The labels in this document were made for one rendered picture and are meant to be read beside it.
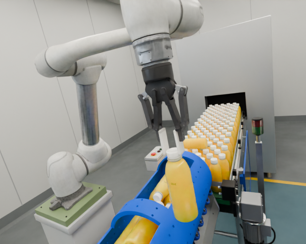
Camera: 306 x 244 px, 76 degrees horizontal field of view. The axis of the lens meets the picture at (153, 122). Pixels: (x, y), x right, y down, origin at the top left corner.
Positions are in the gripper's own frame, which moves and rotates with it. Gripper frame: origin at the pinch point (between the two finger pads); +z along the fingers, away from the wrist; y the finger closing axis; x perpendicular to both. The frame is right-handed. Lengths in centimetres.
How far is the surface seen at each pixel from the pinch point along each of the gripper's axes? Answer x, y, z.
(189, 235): 4.0, -2.7, 35.0
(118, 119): 305, -288, 64
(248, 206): 57, 9, 63
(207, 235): 28, -6, 59
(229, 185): 51, 2, 46
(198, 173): 31.8, -6.6, 28.3
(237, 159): 101, 0, 57
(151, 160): 57, -48, 37
